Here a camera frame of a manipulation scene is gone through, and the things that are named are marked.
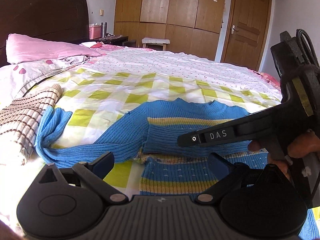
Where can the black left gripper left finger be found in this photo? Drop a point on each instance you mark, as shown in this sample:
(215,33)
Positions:
(92,174)

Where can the blue striped knit sweater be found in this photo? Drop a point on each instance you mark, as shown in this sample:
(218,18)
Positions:
(149,135)

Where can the person's right hand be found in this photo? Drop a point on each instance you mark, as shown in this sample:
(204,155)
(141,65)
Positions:
(301,146)

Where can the green checked bed sheet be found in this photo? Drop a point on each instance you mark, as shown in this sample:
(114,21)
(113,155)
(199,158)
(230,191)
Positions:
(97,100)

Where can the dark nightstand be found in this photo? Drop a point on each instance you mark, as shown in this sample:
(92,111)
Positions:
(117,41)

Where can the steel thermos bottle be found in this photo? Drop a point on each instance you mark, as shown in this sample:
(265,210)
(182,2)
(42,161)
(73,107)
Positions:
(103,29)

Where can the white floral quilt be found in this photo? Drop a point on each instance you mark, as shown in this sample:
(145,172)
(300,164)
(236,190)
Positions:
(115,59)

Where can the grey heart-print pillow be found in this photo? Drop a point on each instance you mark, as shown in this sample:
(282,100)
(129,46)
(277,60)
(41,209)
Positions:
(17,79)

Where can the dark wooden headboard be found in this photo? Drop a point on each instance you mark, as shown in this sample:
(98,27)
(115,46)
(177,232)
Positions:
(52,20)

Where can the brown wooden door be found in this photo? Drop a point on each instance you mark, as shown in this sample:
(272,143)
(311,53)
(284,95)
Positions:
(246,33)

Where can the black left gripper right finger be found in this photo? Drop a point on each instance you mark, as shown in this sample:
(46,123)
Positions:
(230,176)

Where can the pink storage box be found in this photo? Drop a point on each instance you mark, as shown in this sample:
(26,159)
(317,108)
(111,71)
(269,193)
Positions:
(94,31)

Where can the pink patterned blanket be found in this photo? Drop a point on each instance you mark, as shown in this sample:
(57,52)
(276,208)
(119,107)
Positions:
(269,79)

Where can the beige brown checked knit garment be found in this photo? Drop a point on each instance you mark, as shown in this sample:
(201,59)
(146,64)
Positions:
(20,122)

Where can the small stool with cushion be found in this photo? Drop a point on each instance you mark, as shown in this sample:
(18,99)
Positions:
(153,43)

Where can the wooden wardrobe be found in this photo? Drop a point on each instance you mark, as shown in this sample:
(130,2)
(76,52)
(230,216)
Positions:
(191,26)

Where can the pink pillow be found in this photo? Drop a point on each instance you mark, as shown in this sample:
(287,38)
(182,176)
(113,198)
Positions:
(22,48)

